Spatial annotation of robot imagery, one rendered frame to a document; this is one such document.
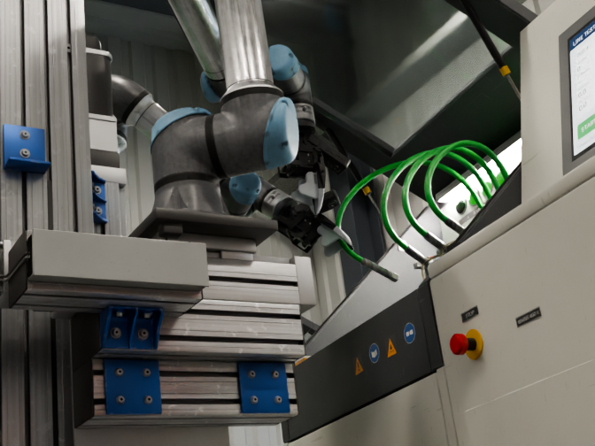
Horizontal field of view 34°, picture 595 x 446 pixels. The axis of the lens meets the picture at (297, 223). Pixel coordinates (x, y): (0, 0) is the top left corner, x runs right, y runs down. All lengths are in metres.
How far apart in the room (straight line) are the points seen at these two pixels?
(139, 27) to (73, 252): 8.96
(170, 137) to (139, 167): 8.08
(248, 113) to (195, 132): 0.10
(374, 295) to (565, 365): 1.10
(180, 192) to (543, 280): 0.61
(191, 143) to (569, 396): 0.75
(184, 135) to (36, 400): 0.51
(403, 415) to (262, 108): 0.64
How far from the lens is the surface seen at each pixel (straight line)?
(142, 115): 2.32
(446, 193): 2.67
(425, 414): 1.81
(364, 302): 2.51
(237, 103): 1.70
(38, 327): 1.68
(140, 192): 9.68
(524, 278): 1.57
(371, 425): 1.98
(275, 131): 1.66
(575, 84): 1.98
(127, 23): 10.27
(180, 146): 1.70
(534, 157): 2.01
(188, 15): 2.01
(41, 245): 1.38
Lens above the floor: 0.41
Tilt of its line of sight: 22 degrees up
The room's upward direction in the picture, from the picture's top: 7 degrees counter-clockwise
